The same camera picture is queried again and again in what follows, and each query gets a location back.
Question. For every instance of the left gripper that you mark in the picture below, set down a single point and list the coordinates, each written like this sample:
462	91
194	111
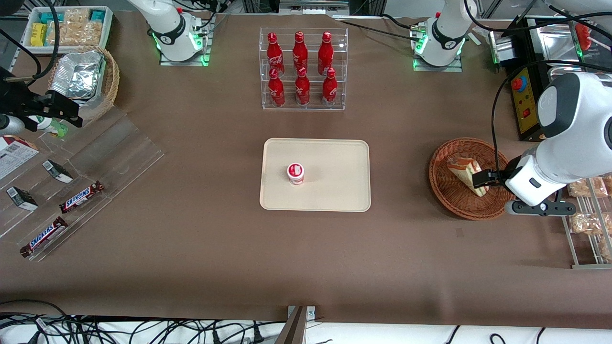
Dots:
509	171

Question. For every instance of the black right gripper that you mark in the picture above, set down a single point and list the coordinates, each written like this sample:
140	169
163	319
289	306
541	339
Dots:
19	103

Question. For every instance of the triangle sandwich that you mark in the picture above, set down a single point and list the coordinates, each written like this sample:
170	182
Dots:
461	169

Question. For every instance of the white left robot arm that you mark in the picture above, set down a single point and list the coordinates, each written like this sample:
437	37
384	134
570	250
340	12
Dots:
573	124

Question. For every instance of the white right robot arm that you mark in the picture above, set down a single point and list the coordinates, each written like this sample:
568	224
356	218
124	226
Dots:
172	33

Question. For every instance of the empty-weave brown wicker basket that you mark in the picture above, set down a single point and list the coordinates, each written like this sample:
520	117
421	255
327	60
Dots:
454	196

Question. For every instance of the wicker basket with foil trays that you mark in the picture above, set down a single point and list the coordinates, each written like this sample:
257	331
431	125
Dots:
111	81

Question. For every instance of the beige plastic tray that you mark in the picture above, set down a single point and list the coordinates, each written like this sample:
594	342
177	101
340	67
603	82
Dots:
330	181

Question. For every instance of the green label drink bottle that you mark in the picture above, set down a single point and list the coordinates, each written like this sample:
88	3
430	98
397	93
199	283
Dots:
52	127

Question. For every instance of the stack of foil trays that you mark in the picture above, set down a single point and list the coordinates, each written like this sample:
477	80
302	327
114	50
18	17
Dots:
76	76

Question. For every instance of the small black white box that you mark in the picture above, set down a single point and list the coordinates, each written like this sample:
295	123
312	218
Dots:
57	171
21	198

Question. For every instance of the clear acrylic stepped display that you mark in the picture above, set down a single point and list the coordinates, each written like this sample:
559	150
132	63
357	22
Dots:
119	153

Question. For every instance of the red white paper carton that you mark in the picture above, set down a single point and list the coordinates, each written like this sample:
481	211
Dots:
12	157

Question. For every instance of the black food warmer appliance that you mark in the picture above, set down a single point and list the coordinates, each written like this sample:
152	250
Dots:
526	110

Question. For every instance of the clear bagged crumble snacks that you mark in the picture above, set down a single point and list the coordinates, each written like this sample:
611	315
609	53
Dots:
76	33

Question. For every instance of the white plastic snack bin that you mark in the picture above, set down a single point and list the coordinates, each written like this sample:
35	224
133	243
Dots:
28	40

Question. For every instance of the yellow snack packet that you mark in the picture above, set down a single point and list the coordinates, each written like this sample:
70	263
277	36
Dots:
38	34

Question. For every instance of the snickers chocolate bar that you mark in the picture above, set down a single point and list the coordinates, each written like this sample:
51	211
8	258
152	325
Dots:
44	236
81	197

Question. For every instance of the teal snack packet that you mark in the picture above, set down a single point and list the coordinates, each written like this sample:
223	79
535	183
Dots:
50	17
97	15

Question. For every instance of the bagged pastry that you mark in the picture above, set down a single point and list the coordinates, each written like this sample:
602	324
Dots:
607	248
585	188
585	223

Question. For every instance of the white paper strip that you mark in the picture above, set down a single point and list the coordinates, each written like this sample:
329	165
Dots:
476	39

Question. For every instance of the red skewered food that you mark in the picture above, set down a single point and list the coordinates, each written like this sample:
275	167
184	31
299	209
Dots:
582	33

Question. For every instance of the red cola bottle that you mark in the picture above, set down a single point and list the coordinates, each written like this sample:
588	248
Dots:
276	91
329	91
300	50
325	51
302	90
273	52

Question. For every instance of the red white yogurt cup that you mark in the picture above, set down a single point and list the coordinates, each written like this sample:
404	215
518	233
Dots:
295	173

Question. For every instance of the clear acrylic bottle rack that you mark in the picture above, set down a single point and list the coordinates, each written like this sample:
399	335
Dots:
311	102

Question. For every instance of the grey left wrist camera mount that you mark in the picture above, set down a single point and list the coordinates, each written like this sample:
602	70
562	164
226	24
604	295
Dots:
540	208

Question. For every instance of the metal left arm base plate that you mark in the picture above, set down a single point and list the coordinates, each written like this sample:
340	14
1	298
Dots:
456	67

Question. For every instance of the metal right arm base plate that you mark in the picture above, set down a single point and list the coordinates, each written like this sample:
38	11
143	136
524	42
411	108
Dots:
205	57

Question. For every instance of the metal bracket with post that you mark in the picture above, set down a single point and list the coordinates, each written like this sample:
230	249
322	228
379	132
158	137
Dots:
296	329

